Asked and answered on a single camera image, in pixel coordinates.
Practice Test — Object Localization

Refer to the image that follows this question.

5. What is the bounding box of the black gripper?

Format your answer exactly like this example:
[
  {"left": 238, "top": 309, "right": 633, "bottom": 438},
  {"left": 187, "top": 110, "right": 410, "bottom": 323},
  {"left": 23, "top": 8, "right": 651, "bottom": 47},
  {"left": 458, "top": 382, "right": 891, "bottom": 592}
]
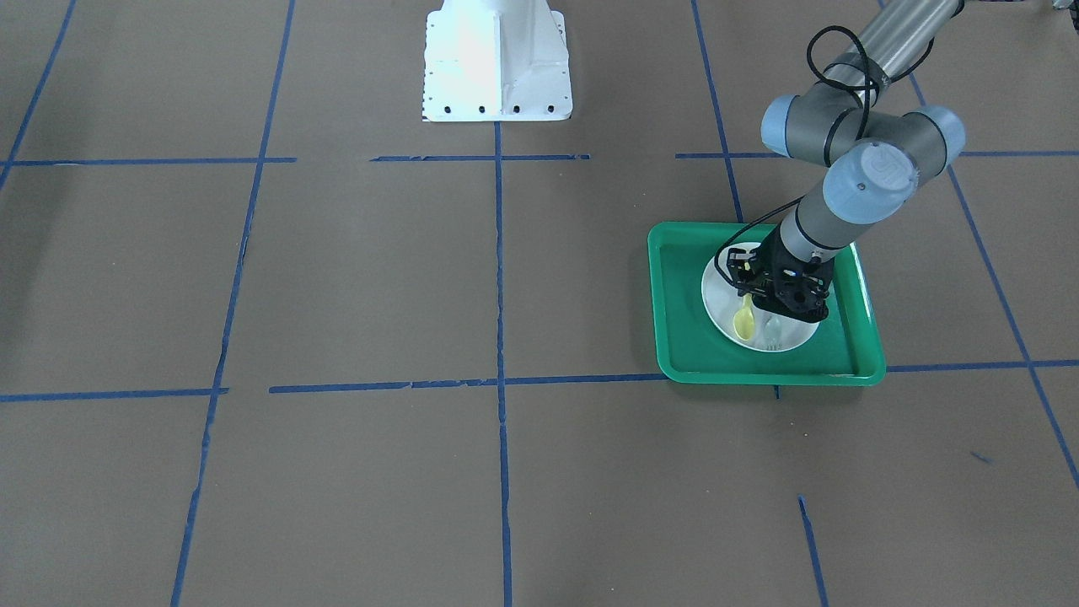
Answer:
[{"left": 741, "top": 229, "right": 834, "bottom": 325}]

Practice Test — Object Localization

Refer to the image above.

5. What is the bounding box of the yellow plastic spoon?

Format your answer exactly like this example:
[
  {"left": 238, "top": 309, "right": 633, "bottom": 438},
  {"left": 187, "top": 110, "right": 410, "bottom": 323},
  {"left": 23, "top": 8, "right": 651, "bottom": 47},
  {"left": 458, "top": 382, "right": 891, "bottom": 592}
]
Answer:
[{"left": 732, "top": 293, "right": 756, "bottom": 342}]

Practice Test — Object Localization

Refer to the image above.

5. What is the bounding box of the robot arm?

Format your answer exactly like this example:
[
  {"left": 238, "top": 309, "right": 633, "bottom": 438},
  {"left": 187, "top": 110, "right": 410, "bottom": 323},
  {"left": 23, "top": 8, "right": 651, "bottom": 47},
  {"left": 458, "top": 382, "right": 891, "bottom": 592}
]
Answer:
[{"left": 714, "top": 1, "right": 966, "bottom": 325}]

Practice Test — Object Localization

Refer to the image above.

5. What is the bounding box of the pale green plastic fork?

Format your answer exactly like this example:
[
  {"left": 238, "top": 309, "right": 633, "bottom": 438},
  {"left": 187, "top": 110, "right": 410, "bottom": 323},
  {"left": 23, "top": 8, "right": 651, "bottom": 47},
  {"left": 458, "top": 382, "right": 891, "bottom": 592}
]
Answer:
[{"left": 763, "top": 314, "right": 783, "bottom": 351}]

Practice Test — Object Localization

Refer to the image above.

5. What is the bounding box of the white round plate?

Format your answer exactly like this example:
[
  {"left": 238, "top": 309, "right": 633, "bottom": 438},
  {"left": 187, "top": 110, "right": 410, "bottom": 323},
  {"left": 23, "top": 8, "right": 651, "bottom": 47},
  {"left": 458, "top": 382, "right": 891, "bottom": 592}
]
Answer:
[{"left": 701, "top": 259, "right": 821, "bottom": 351}]

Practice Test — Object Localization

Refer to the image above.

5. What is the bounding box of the green plastic tray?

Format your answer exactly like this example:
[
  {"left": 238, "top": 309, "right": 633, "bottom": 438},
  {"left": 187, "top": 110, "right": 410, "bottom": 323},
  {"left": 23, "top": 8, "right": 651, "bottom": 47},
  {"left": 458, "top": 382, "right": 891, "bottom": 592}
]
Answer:
[{"left": 647, "top": 222, "right": 887, "bottom": 387}]

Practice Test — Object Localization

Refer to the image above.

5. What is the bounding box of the white pedestal column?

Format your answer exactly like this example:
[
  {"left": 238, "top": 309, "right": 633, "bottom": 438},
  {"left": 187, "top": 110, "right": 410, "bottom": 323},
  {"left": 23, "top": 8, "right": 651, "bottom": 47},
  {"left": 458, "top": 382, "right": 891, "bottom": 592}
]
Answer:
[{"left": 421, "top": 1, "right": 574, "bottom": 123}]

